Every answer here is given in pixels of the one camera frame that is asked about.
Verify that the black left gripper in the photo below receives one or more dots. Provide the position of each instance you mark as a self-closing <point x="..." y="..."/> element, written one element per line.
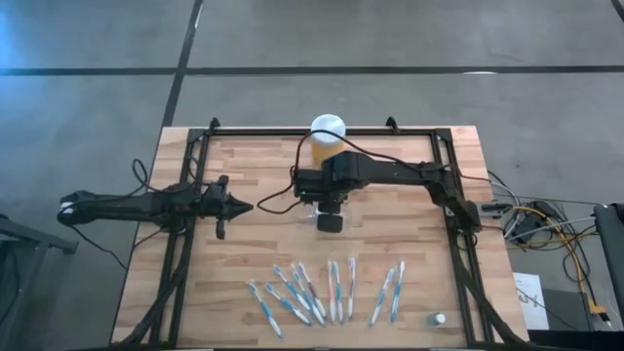
<point x="208" y="202"/>

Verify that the grey floor mat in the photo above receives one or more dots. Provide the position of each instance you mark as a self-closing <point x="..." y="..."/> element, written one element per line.
<point x="560" y="307"/>

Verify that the blue mouthwash bottle white cap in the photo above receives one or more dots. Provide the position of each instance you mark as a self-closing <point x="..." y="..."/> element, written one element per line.
<point x="436" y="320"/>

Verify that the black case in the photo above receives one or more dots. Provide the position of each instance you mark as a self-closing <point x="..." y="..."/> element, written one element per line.
<point x="612" y="253"/>

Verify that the black aluminium table frame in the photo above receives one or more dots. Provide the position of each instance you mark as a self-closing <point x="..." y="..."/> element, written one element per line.
<point x="273" y="131"/>

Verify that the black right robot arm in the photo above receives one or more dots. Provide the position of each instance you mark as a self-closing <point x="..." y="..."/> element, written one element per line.
<point x="400" y="173"/>

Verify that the yellow canister with white lid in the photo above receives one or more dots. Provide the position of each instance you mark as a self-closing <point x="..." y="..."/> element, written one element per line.
<point x="327" y="129"/>

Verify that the black side table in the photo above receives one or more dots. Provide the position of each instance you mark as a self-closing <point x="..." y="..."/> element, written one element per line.
<point x="29" y="236"/>

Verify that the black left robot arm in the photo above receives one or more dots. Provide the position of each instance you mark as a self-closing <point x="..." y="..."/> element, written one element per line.
<point x="122" y="205"/>

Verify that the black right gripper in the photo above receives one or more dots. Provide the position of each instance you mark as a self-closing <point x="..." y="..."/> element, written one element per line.
<point x="322" y="185"/>

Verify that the black power brick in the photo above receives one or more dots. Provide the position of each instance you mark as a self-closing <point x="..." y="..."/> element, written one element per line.
<point x="529" y="223"/>

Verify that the black floor box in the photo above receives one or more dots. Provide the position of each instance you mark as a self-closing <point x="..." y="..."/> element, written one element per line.
<point x="575" y="341"/>

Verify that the white paper sheet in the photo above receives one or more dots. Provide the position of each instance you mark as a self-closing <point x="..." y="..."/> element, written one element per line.
<point x="529" y="317"/>

